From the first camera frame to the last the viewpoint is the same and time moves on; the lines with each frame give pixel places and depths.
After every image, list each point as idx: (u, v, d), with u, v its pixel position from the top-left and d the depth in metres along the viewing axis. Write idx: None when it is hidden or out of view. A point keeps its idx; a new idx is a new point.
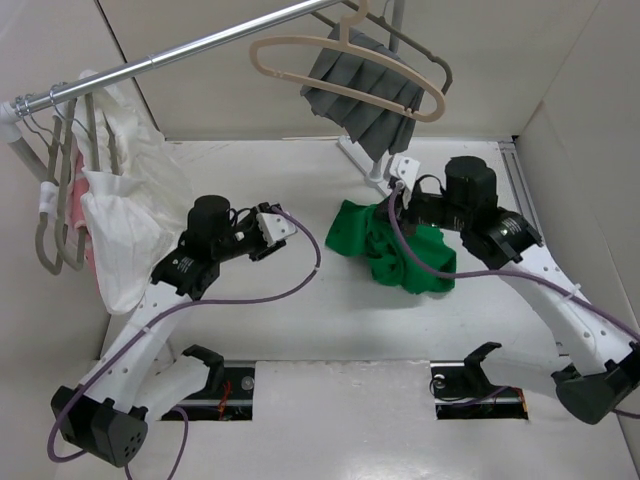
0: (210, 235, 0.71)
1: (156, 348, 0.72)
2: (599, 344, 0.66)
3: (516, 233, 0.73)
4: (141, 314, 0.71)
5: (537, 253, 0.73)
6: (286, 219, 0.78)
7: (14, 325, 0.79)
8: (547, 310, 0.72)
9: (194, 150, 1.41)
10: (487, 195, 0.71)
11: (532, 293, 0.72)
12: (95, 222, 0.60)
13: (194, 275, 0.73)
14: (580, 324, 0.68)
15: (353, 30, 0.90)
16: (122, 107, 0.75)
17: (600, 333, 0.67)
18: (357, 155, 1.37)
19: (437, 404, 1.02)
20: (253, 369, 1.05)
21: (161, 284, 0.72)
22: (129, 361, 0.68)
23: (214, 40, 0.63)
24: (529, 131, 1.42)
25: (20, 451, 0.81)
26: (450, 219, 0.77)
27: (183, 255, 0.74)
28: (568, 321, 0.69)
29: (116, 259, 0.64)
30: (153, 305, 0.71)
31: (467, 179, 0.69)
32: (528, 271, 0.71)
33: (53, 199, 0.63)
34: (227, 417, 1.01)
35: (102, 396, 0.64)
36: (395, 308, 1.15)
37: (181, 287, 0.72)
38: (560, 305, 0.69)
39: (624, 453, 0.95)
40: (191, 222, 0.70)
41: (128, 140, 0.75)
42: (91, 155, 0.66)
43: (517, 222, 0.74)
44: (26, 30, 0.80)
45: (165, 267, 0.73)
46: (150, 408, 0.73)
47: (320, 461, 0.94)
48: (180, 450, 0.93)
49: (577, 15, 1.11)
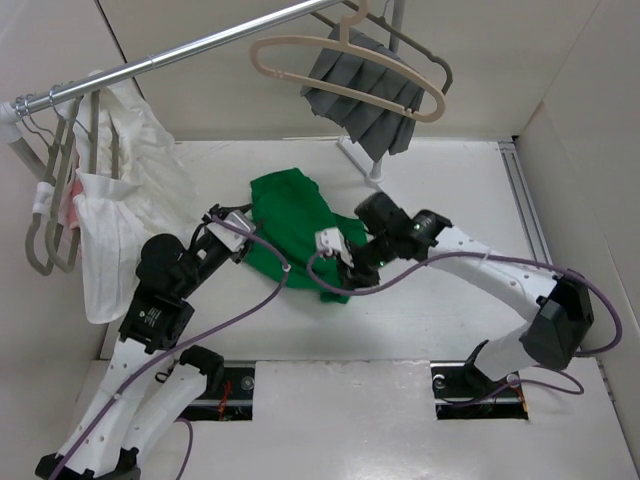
0: (165, 286, 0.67)
1: (133, 403, 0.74)
2: (526, 286, 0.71)
3: (428, 225, 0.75)
4: (112, 379, 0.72)
5: (448, 233, 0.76)
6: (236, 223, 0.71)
7: (14, 326, 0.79)
8: (472, 275, 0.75)
9: (195, 149, 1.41)
10: (390, 208, 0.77)
11: (458, 267, 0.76)
12: (84, 225, 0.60)
13: (162, 328, 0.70)
14: (505, 276, 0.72)
15: (353, 31, 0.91)
16: (125, 109, 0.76)
17: (524, 277, 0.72)
18: (357, 155, 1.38)
19: (437, 404, 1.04)
20: (253, 369, 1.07)
21: (129, 341, 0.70)
22: (105, 429, 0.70)
23: (214, 40, 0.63)
24: (529, 131, 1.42)
25: (20, 453, 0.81)
26: (388, 251, 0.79)
27: (151, 305, 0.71)
28: (494, 278, 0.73)
29: (102, 265, 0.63)
30: (123, 367, 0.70)
31: (366, 206, 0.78)
32: (450, 250, 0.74)
33: (49, 200, 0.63)
34: (227, 418, 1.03)
35: (81, 467, 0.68)
36: (396, 309, 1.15)
37: (150, 344, 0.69)
38: (481, 267, 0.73)
39: (625, 454, 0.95)
40: (145, 277, 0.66)
41: (131, 142, 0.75)
42: (89, 156, 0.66)
43: (430, 217, 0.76)
44: (27, 31, 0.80)
45: (132, 320, 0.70)
46: (141, 448, 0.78)
47: (320, 459, 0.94)
48: (188, 450, 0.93)
49: (578, 15, 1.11)
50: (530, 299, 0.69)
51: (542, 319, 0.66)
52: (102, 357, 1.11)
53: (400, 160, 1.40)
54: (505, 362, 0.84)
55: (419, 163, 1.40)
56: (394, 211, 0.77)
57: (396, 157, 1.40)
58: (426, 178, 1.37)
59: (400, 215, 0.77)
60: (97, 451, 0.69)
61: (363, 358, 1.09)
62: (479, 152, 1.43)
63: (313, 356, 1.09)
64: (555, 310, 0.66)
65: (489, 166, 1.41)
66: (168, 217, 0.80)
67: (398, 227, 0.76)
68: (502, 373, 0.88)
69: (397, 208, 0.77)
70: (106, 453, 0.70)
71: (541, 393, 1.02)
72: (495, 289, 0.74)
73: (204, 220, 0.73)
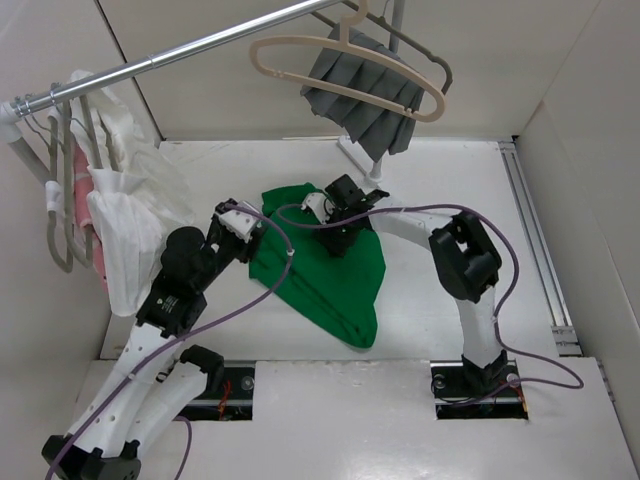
0: (186, 274, 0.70)
1: (143, 389, 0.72)
2: (427, 224, 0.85)
3: (373, 199, 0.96)
4: (127, 359, 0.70)
5: (385, 200, 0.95)
6: (245, 210, 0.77)
7: (14, 326, 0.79)
8: (395, 225, 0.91)
9: (194, 149, 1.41)
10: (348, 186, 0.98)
11: (389, 222, 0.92)
12: (105, 219, 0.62)
13: (179, 315, 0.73)
14: (415, 220, 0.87)
15: (353, 31, 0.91)
16: (116, 106, 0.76)
17: (428, 219, 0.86)
18: (357, 155, 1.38)
19: (437, 404, 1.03)
20: (252, 369, 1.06)
21: (146, 326, 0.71)
22: (118, 408, 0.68)
23: (214, 40, 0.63)
24: (529, 131, 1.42)
25: (20, 453, 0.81)
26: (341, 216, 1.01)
27: (167, 294, 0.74)
28: (407, 223, 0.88)
29: (124, 257, 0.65)
30: (139, 349, 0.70)
31: (331, 185, 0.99)
32: (382, 207, 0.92)
33: (59, 197, 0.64)
34: (227, 418, 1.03)
35: (91, 445, 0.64)
36: (395, 310, 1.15)
37: (166, 328, 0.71)
38: (400, 217, 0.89)
39: (625, 453, 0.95)
40: (167, 266, 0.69)
41: (125, 137, 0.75)
42: (92, 155, 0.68)
43: (380, 195, 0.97)
44: (26, 31, 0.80)
45: (149, 307, 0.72)
46: (141, 441, 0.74)
47: (320, 459, 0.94)
48: (187, 449, 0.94)
49: (578, 15, 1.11)
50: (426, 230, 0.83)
51: (435, 246, 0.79)
52: (102, 357, 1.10)
53: (400, 160, 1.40)
54: (477, 346, 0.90)
55: (419, 163, 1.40)
56: (352, 190, 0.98)
57: (396, 157, 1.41)
58: (426, 178, 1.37)
59: (358, 193, 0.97)
60: (108, 431, 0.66)
61: (363, 358, 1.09)
62: (479, 152, 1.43)
63: (313, 356, 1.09)
64: (445, 238, 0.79)
65: (489, 166, 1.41)
66: (171, 214, 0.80)
67: (354, 202, 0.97)
68: (488, 360, 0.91)
69: (355, 187, 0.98)
70: (116, 434, 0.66)
71: (541, 393, 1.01)
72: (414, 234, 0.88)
73: (216, 215, 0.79)
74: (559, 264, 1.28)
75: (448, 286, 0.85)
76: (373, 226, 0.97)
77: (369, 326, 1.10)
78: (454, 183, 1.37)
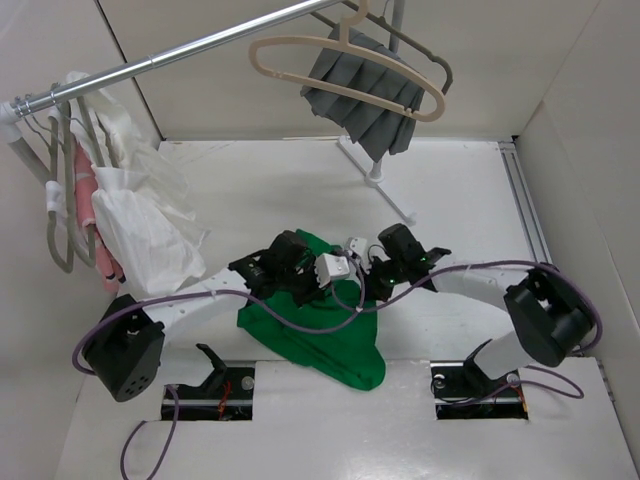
0: (285, 261, 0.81)
1: (208, 314, 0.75)
2: (501, 280, 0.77)
3: (430, 254, 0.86)
4: (210, 282, 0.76)
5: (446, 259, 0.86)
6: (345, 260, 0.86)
7: (15, 325, 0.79)
8: (462, 284, 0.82)
9: (195, 150, 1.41)
10: (409, 240, 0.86)
11: (453, 282, 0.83)
12: (113, 216, 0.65)
13: (260, 282, 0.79)
14: (484, 276, 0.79)
15: (353, 31, 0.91)
16: (113, 105, 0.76)
17: (499, 274, 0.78)
18: (357, 155, 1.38)
19: (437, 404, 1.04)
20: (253, 369, 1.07)
21: (235, 272, 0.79)
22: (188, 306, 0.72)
23: (214, 40, 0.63)
24: (529, 131, 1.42)
25: (20, 453, 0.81)
26: (396, 272, 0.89)
27: (258, 264, 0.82)
28: (476, 282, 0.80)
29: (137, 251, 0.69)
30: (223, 282, 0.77)
31: (388, 235, 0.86)
32: (444, 265, 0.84)
33: (60, 197, 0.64)
34: (227, 417, 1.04)
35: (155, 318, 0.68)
36: (395, 312, 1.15)
37: (249, 282, 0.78)
38: (465, 276, 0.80)
39: (625, 454, 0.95)
40: (279, 245, 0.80)
41: (123, 137, 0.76)
42: (95, 153, 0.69)
43: (438, 255, 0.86)
44: (26, 30, 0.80)
45: (241, 264, 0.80)
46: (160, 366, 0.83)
47: (319, 460, 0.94)
48: (167, 443, 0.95)
49: (578, 15, 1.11)
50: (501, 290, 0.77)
51: (513, 305, 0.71)
52: None
53: (400, 160, 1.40)
54: (503, 360, 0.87)
55: (419, 163, 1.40)
56: (411, 243, 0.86)
57: (397, 157, 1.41)
58: (427, 179, 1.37)
59: (417, 247, 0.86)
60: (173, 317, 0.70)
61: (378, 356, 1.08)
62: (479, 152, 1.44)
63: None
64: (528, 301, 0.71)
65: (489, 165, 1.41)
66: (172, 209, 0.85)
67: (412, 258, 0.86)
68: (499, 372, 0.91)
69: (414, 240, 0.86)
70: (174, 324, 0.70)
71: (541, 393, 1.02)
72: (482, 292, 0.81)
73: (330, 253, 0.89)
74: (560, 264, 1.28)
75: (528, 350, 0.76)
76: (435, 286, 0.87)
77: (372, 368, 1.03)
78: (455, 183, 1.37)
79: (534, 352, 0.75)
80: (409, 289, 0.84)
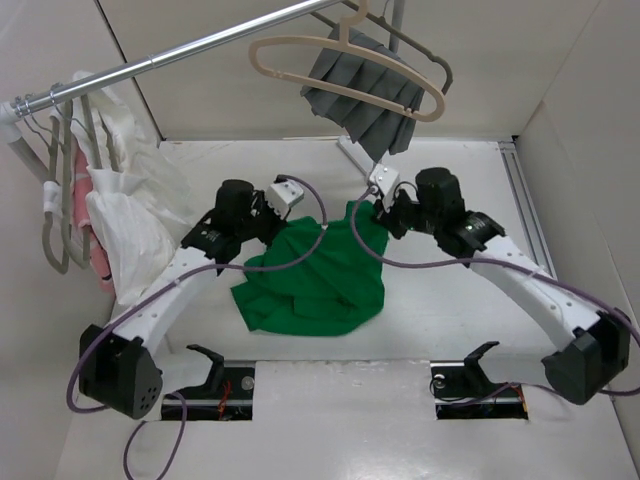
0: (235, 213, 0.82)
1: (180, 302, 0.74)
2: (565, 314, 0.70)
3: (479, 227, 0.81)
4: (170, 271, 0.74)
5: (500, 241, 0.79)
6: (293, 185, 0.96)
7: (15, 325, 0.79)
8: (513, 289, 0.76)
9: (195, 149, 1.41)
10: (453, 199, 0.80)
11: (502, 278, 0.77)
12: (104, 218, 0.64)
13: (220, 245, 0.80)
14: (546, 298, 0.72)
15: (353, 31, 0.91)
16: (117, 107, 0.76)
17: (566, 304, 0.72)
18: (357, 155, 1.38)
19: (437, 404, 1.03)
20: (253, 369, 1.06)
21: (191, 248, 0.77)
22: (159, 307, 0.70)
23: (214, 40, 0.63)
24: (529, 131, 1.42)
25: (20, 453, 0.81)
26: (423, 222, 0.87)
27: (210, 229, 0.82)
28: (535, 296, 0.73)
29: (127, 257, 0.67)
30: (183, 264, 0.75)
31: (433, 185, 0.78)
32: (497, 257, 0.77)
33: (57, 197, 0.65)
34: (227, 418, 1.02)
35: (132, 335, 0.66)
36: (394, 312, 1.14)
37: (209, 252, 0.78)
38: (524, 283, 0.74)
39: (624, 453, 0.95)
40: (221, 198, 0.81)
41: (125, 138, 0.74)
42: (92, 154, 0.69)
43: (482, 220, 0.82)
44: (26, 30, 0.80)
45: (195, 236, 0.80)
46: (164, 373, 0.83)
47: (319, 460, 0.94)
48: (175, 448, 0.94)
49: (577, 15, 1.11)
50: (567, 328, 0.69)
51: (575, 350, 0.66)
52: None
53: (400, 160, 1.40)
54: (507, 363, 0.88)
55: (419, 162, 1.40)
56: (454, 200, 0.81)
57: (397, 157, 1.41)
58: None
59: (459, 205, 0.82)
60: (149, 325, 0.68)
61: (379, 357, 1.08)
62: (479, 152, 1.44)
63: (312, 355, 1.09)
64: (591, 349, 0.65)
65: (489, 165, 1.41)
66: (171, 215, 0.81)
67: (451, 214, 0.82)
68: (499, 374, 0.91)
69: (459, 197, 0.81)
70: (154, 329, 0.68)
71: (541, 393, 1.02)
72: (532, 307, 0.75)
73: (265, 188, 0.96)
74: (560, 264, 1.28)
75: (552, 381, 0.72)
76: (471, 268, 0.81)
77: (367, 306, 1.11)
78: None
79: (553, 381, 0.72)
80: (456, 262, 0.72)
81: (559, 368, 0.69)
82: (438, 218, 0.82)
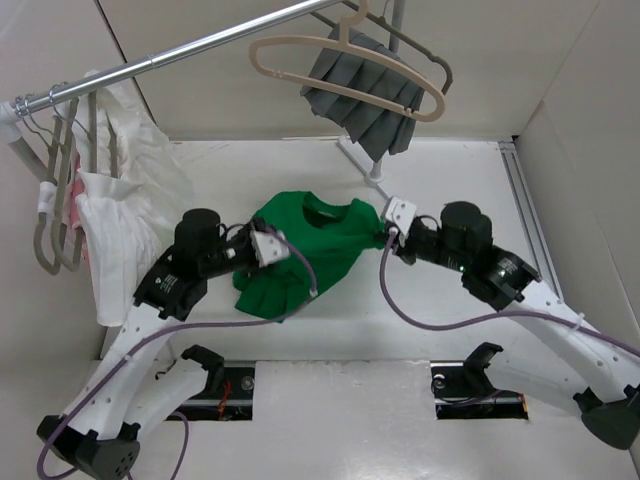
0: (197, 251, 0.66)
1: (140, 373, 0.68)
2: (613, 370, 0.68)
3: (512, 271, 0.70)
4: (124, 340, 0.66)
5: (536, 288, 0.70)
6: (280, 240, 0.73)
7: (14, 325, 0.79)
8: (554, 341, 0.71)
9: (195, 149, 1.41)
10: (486, 240, 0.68)
11: (538, 328, 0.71)
12: (89, 223, 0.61)
13: (177, 297, 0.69)
14: (592, 354, 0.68)
15: (353, 31, 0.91)
16: (125, 109, 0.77)
17: (612, 358, 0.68)
18: (357, 155, 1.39)
19: (437, 404, 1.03)
20: (253, 369, 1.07)
21: (144, 305, 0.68)
22: (113, 390, 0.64)
23: (214, 40, 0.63)
24: (529, 131, 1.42)
25: (19, 454, 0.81)
26: (446, 262, 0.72)
27: (167, 272, 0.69)
28: (581, 352, 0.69)
29: (108, 267, 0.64)
30: (136, 330, 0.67)
31: (466, 228, 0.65)
32: (536, 310, 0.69)
33: (53, 199, 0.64)
34: (227, 417, 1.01)
35: (85, 427, 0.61)
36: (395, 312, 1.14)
37: (164, 309, 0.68)
38: (568, 338, 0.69)
39: (624, 454, 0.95)
40: (179, 237, 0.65)
41: (129, 140, 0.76)
42: (90, 155, 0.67)
43: (513, 260, 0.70)
44: (26, 31, 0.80)
45: (149, 286, 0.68)
46: (142, 425, 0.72)
47: (319, 460, 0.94)
48: (182, 448, 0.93)
49: (577, 15, 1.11)
50: (617, 387, 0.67)
51: (626, 408, 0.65)
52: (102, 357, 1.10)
53: (400, 160, 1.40)
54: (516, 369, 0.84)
55: (419, 163, 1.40)
56: (487, 239, 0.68)
57: (397, 157, 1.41)
58: (427, 179, 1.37)
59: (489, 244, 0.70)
60: (104, 412, 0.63)
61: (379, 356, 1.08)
62: (479, 153, 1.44)
63: (312, 356, 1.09)
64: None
65: (490, 165, 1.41)
66: (165, 221, 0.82)
67: (481, 255, 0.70)
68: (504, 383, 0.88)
69: (490, 237, 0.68)
70: (111, 416, 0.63)
71: None
72: (574, 359, 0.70)
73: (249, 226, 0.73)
74: (560, 264, 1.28)
75: (588, 425, 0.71)
76: None
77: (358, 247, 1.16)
78: (455, 183, 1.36)
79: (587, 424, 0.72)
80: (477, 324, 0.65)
81: (600, 418, 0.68)
82: (468, 261, 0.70)
